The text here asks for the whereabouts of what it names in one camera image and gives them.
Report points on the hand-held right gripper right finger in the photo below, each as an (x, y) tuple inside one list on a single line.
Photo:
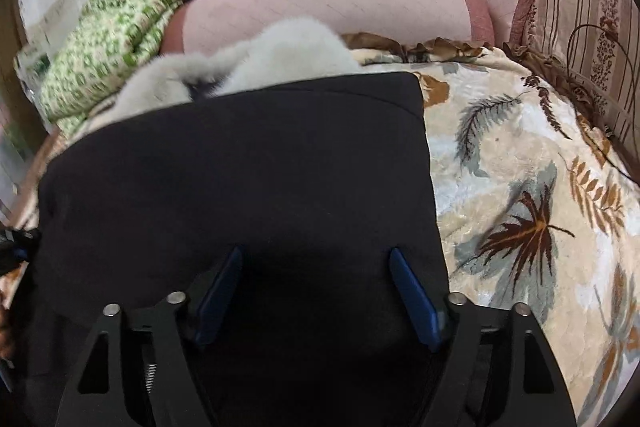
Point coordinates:
[(415, 292)]

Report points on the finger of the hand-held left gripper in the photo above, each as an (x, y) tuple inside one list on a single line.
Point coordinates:
[(17, 244)]

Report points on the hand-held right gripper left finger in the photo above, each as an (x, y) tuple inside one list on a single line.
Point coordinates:
[(222, 287)]

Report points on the black coat with grey fur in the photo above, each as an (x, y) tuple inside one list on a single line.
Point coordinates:
[(225, 167)]

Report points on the leaf print blanket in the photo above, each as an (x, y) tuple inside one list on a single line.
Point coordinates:
[(500, 157)]

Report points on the green white patterned pillow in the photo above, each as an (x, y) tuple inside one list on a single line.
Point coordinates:
[(100, 37)]

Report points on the striped floral sofa cover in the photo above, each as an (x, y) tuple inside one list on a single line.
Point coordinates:
[(575, 22)]

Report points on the brown wooden frame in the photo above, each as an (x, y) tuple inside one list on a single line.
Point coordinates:
[(15, 107)]

